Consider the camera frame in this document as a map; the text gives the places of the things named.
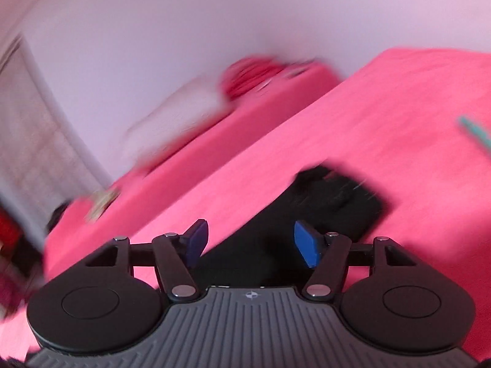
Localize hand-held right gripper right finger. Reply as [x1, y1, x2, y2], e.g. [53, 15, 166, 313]
[294, 220, 418, 302]

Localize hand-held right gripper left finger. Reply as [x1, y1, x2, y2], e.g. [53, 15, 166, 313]
[83, 219, 210, 300]

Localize black knit pants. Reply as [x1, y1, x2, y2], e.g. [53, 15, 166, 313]
[199, 165, 384, 289]

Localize beige cloth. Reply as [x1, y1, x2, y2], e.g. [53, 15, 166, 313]
[85, 189, 119, 223]

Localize pale pink pillow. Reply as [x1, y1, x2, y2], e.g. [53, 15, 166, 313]
[122, 76, 235, 170]

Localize dark cloth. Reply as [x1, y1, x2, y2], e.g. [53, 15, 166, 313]
[47, 202, 74, 235]

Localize pink fleece blanket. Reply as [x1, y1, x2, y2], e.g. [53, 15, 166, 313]
[0, 48, 491, 368]

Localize pink bed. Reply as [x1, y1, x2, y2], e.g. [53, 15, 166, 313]
[42, 63, 342, 273]

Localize folded red blanket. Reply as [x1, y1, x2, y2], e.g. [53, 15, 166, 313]
[222, 57, 286, 97]

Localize white floral curtain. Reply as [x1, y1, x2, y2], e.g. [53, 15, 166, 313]
[0, 37, 110, 209]

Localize teal stick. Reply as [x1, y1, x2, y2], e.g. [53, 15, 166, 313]
[458, 116, 491, 150]

